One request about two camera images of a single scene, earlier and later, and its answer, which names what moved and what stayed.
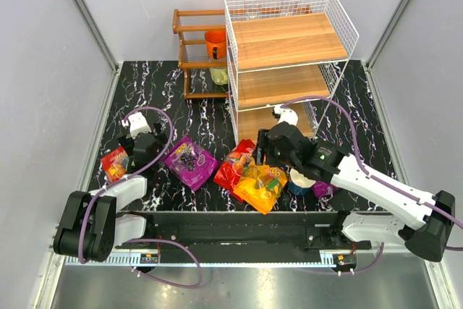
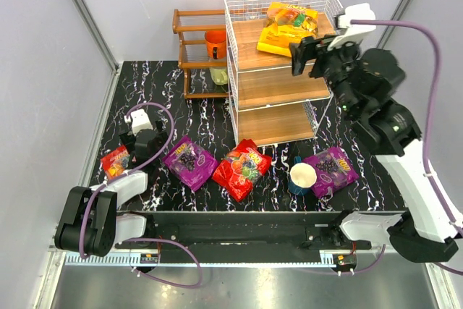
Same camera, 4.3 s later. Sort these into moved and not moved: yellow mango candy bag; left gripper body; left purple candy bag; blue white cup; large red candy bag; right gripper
Moved: yellow mango candy bag; right gripper
Not moved: blue white cup; left gripper body; large red candy bag; left purple candy bag
